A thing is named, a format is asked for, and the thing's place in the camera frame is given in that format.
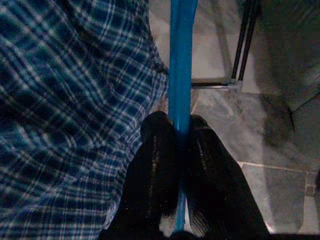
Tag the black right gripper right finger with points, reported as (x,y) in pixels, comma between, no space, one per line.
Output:
(215,180)

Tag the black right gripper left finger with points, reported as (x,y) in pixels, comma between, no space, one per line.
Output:
(150,180)

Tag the blue plastic clothes hanger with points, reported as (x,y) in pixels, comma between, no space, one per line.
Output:
(181,62)

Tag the blue plaid shirt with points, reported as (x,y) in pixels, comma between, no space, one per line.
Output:
(62,100)

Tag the black metal drying rack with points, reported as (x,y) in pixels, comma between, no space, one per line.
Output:
(246,37)

